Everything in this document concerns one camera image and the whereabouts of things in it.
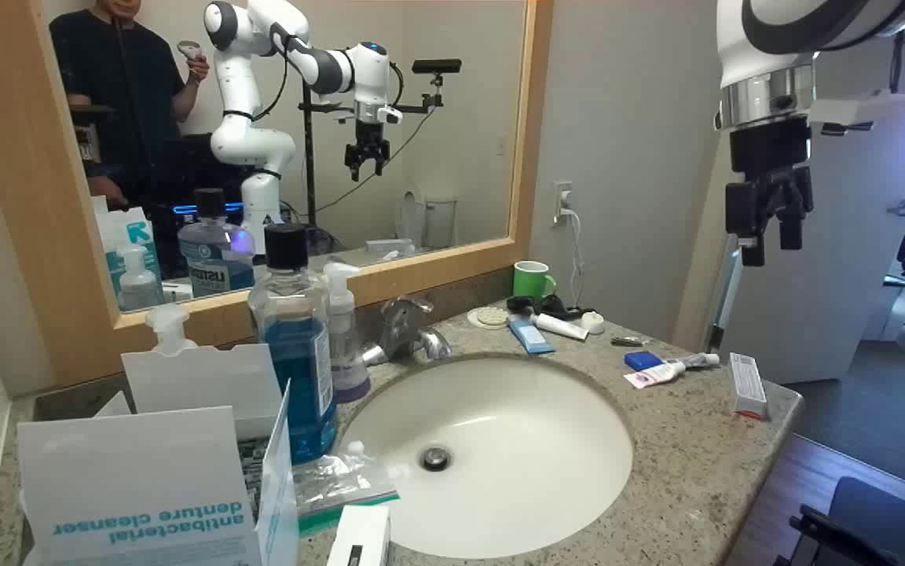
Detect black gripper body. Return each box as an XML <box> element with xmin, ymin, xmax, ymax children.
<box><xmin>729</xmin><ymin>112</ymin><xmax>814</xmax><ymax>189</ymax></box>

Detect clear pump soap bottle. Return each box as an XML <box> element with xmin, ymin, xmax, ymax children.
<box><xmin>321</xmin><ymin>262</ymin><xmax>373</xmax><ymax>406</ymax></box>

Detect blue mouthwash bottle black cap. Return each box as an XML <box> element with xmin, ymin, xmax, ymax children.
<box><xmin>245</xmin><ymin>221</ymin><xmax>343</xmax><ymax>468</ymax></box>

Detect translucent pump bottle top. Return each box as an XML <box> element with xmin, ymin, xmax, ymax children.
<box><xmin>146</xmin><ymin>301</ymin><xmax>201</xmax><ymax>354</ymax></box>

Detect white door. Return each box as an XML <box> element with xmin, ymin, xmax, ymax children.
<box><xmin>721</xmin><ymin>17</ymin><xmax>905</xmax><ymax>386</ymax></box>

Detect small blue floss case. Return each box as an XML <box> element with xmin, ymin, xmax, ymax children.
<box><xmin>621</xmin><ymin>349</ymin><xmax>665</xmax><ymax>375</ymax></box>

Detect white and red small pack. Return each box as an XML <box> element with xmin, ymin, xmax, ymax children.
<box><xmin>621</xmin><ymin>357</ymin><xmax>689</xmax><ymax>392</ymax></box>

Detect white plug-in charger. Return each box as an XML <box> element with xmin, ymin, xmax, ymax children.
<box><xmin>550</xmin><ymin>178</ymin><xmax>580</xmax><ymax>230</ymax></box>

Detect small round white container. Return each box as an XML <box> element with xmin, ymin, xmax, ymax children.
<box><xmin>576</xmin><ymin>309</ymin><xmax>610</xmax><ymax>340</ymax></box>

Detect white cosmetic tube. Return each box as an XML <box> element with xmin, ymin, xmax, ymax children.
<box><xmin>527</xmin><ymin>309</ymin><xmax>594</xmax><ymax>343</ymax></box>

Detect green mug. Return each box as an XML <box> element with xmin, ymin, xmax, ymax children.
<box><xmin>510</xmin><ymin>258</ymin><xmax>559</xmax><ymax>309</ymax></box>

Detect blue cosmetic tube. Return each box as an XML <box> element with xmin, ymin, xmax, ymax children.
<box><xmin>502</xmin><ymin>310</ymin><xmax>559</xmax><ymax>357</ymax></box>

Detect round white dimpled disc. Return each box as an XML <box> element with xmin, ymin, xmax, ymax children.
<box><xmin>465</xmin><ymin>301</ymin><xmax>512</xmax><ymax>330</ymax></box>

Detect white oval sink basin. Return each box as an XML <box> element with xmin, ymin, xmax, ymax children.
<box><xmin>336</xmin><ymin>349</ymin><xmax>638</xmax><ymax>561</ymax></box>

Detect chrome faucet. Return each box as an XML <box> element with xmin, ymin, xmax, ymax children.
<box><xmin>356</xmin><ymin>295</ymin><xmax>452</xmax><ymax>371</ymax></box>

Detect chrome sink drain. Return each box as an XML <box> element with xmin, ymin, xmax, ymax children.
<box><xmin>417</xmin><ymin>444</ymin><xmax>452</xmax><ymax>473</ymax></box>

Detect clear plastic bag green edge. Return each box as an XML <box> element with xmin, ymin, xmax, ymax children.
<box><xmin>293</xmin><ymin>437</ymin><xmax>401</xmax><ymax>536</ymax></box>

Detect white box black label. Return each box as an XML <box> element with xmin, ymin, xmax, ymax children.
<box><xmin>322</xmin><ymin>500</ymin><xmax>394</xmax><ymax>566</ymax></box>

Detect plain white box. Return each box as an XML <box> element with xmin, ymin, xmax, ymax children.
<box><xmin>120</xmin><ymin>340</ymin><xmax>282</xmax><ymax>439</ymax></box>

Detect white denture cleanser box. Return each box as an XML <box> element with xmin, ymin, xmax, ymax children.
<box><xmin>11</xmin><ymin>380</ymin><xmax>306</xmax><ymax>566</ymax></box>

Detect silver wrist camera bar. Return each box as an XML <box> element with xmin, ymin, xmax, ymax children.
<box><xmin>807</xmin><ymin>91</ymin><xmax>905</xmax><ymax>138</ymax></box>

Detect white charger cable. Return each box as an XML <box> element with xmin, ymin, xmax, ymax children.
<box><xmin>565</xmin><ymin>208</ymin><xmax>586</xmax><ymax>309</ymax></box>

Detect wooden framed wall mirror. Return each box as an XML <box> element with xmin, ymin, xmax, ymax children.
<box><xmin>0</xmin><ymin>0</ymin><xmax>555</xmax><ymax>391</ymax></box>

